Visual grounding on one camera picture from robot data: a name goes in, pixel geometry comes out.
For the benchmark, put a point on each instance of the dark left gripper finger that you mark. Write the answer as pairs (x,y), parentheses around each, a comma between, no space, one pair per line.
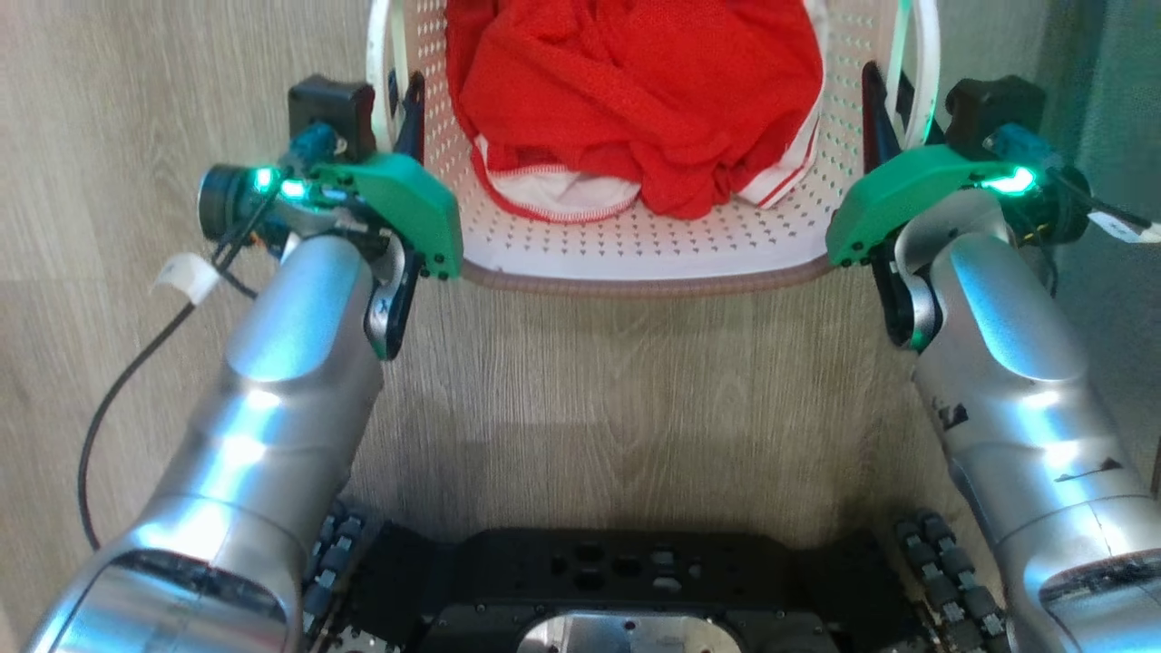
(414,122)
(395,95)

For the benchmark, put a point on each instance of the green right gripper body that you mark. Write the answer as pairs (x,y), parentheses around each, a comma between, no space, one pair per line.
(893,199)

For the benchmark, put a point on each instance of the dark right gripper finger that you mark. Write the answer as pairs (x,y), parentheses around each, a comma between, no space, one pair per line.
(908,100)
(877,122)

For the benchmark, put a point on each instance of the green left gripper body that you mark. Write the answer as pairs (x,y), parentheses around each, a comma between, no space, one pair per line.
(413,213)

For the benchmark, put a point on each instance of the white perforated plastic laundry basket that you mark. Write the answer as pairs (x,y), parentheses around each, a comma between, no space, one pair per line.
(635,247)

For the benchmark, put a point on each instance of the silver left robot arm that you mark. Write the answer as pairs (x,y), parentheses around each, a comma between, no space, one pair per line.
(281,345)

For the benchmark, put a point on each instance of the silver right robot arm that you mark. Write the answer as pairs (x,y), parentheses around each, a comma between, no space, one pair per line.
(1007,317)

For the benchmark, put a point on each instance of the red garment with white trim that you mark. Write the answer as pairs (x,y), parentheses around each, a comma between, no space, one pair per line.
(635,91)

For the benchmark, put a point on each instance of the black roller wheel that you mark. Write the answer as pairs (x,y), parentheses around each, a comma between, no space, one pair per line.
(337,567)
(951,580)

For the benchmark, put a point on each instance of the silver robot waist joint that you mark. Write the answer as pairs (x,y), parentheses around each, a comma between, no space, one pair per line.
(626,635)

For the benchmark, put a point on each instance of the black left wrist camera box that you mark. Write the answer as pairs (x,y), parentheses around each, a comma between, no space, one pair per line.
(331,113)

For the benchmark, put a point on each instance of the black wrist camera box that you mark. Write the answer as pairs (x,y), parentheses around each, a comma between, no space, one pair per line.
(989,104)
(331,113)

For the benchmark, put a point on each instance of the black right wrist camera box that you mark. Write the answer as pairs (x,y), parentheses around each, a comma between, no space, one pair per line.
(989,104)

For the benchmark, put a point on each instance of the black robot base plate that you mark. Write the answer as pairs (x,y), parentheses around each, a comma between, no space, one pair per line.
(617,567)

